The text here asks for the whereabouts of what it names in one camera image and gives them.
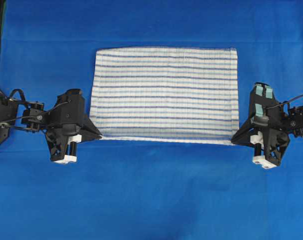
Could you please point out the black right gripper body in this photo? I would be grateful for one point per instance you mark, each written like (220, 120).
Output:
(266, 135)

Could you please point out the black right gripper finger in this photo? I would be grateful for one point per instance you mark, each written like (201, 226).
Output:
(242, 137)

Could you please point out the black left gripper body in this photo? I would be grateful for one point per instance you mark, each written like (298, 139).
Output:
(63, 126)

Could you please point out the blue striped white towel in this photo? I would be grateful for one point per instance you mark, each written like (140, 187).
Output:
(166, 94)

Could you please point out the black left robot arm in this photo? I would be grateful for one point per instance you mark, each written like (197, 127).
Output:
(19, 114)

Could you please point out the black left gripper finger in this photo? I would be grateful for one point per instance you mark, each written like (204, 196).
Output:
(85, 123)
(88, 136)

